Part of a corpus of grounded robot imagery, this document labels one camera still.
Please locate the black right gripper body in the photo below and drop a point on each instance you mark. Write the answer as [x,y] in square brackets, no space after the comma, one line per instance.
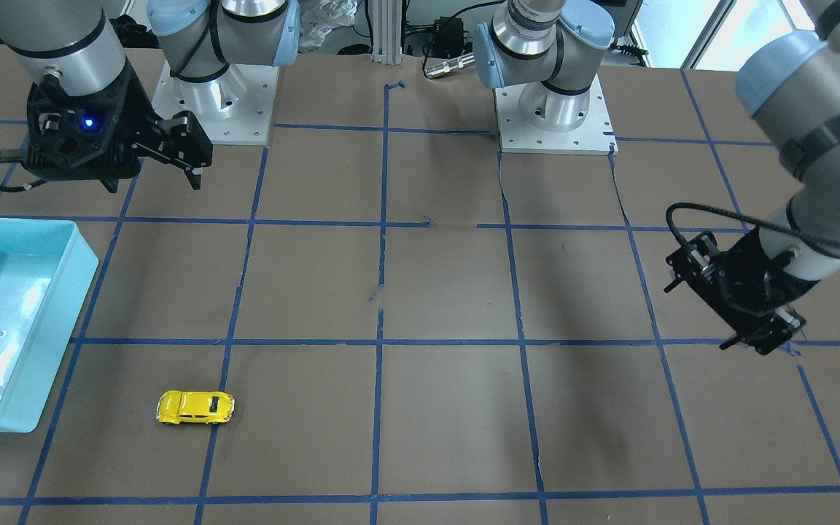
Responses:
[133,117]

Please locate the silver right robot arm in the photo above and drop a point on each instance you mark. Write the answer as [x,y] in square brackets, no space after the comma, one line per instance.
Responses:
[76,41]

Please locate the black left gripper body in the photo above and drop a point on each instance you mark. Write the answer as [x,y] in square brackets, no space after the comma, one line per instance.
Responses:
[754,273]

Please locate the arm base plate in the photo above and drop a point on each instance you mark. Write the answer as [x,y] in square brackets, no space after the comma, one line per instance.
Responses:
[534,120]
[235,109]

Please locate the yellow beetle toy car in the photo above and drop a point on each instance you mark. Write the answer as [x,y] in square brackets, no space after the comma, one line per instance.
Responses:
[177,407]

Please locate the light blue plastic bin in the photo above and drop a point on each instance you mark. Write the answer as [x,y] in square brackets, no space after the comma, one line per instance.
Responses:
[46,268]

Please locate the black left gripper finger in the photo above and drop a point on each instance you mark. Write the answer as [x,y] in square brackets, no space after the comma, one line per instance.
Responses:
[734,340]
[673,284]

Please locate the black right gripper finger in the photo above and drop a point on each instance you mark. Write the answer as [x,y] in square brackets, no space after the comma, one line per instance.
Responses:
[193,175]
[111,184]

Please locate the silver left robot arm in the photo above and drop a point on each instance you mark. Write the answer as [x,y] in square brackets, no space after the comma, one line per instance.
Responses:
[790,87]

